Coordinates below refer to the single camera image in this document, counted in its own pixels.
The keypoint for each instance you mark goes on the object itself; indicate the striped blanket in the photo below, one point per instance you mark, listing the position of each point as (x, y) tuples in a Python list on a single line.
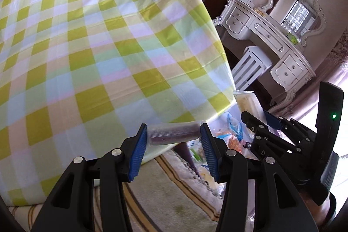
[(168, 194)]

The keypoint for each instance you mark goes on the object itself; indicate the stack of clear plastic cups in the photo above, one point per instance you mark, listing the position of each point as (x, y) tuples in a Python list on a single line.
[(174, 132)]

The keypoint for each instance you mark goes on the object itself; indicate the orange snack packet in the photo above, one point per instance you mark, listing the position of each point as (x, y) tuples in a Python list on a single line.
[(231, 143)]

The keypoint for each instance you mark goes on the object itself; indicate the translucent storage box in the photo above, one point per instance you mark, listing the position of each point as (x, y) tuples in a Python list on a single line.
[(246, 104)]

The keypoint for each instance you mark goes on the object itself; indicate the small green item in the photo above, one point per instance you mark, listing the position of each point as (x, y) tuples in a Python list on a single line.
[(293, 38)]

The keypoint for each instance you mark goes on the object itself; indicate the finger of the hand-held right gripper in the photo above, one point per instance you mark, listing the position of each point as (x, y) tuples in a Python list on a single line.
[(269, 145), (273, 120)]

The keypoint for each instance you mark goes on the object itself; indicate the person's right hand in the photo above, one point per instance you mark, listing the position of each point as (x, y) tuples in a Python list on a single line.
[(325, 214)]

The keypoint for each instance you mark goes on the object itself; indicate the white ornate mirror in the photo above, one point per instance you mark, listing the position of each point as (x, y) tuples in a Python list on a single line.
[(296, 11)]

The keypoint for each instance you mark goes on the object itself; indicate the checked plastic tablecloth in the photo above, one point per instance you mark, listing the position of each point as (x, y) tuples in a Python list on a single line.
[(95, 58)]

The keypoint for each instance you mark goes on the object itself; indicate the white ornate dresser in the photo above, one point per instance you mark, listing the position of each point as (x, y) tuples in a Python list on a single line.
[(272, 39)]

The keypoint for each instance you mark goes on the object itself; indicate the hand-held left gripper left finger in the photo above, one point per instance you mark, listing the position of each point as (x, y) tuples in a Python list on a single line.
[(138, 150)]

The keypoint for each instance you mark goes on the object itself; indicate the white slatted stool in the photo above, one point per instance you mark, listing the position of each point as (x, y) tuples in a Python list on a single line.
[(251, 66)]

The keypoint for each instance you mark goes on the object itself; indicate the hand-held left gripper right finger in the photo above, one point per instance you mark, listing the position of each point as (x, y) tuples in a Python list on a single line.
[(208, 150)]

